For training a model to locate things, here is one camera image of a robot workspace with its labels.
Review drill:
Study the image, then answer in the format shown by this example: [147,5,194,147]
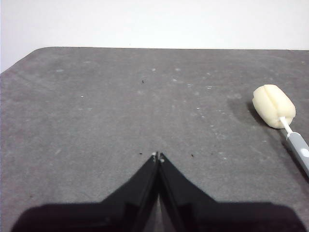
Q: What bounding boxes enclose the grey handled sponge cup brush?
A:
[252,84,309,178]

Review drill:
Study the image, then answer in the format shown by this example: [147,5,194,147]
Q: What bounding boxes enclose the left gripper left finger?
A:
[11,151,159,232]

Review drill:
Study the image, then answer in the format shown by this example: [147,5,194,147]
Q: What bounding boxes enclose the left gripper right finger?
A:
[158,152,306,232]

